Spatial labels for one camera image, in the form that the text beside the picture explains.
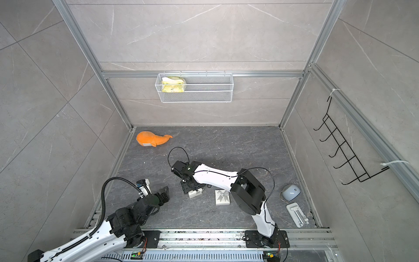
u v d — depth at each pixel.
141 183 0.68
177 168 0.67
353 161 0.64
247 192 0.48
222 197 0.84
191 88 1.01
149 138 1.04
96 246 0.51
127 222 0.55
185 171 0.63
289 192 0.79
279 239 0.70
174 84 0.88
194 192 0.83
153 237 0.73
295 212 0.80
